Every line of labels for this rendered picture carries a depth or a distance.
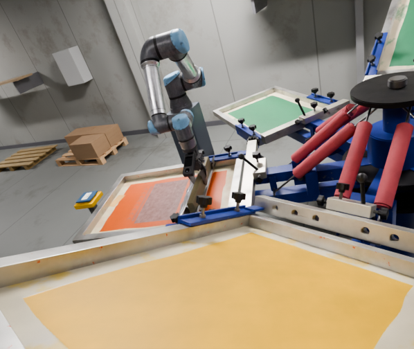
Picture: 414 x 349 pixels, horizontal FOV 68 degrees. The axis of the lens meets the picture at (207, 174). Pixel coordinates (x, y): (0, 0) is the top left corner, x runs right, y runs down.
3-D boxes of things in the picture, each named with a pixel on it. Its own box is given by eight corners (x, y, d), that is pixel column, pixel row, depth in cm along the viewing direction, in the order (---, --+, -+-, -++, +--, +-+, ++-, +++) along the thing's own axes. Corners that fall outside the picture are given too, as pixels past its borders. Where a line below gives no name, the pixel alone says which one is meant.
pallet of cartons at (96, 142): (129, 142, 533) (120, 122, 514) (104, 165, 478) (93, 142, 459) (84, 146, 582) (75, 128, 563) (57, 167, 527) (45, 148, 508)
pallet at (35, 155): (61, 149, 611) (58, 144, 606) (30, 170, 553) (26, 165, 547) (25, 152, 662) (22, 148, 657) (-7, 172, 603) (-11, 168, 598)
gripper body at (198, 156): (205, 162, 151) (199, 140, 145) (203, 171, 144) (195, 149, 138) (191, 164, 153) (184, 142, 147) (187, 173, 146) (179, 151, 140)
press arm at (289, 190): (140, 220, 167) (136, 212, 164) (144, 213, 172) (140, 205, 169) (396, 192, 131) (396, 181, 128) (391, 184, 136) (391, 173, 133)
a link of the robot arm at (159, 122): (130, 37, 149) (146, 133, 143) (151, 30, 147) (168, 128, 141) (140, 48, 161) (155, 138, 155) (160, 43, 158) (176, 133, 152)
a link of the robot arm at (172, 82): (169, 93, 204) (163, 73, 197) (189, 88, 201) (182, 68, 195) (167, 99, 194) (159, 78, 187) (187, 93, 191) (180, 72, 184)
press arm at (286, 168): (255, 185, 141) (253, 176, 139) (256, 177, 146) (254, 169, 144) (294, 180, 136) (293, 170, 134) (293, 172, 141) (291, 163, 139)
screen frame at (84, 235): (75, 246, 147) (71, 240, 145) (123, 179, 195) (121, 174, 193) (235, 232, 124) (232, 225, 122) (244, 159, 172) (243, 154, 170)
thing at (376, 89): (360, 342, 165) (348, 109, 99) (345, 281, 198) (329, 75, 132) (446, 344, 153) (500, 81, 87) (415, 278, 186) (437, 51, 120)
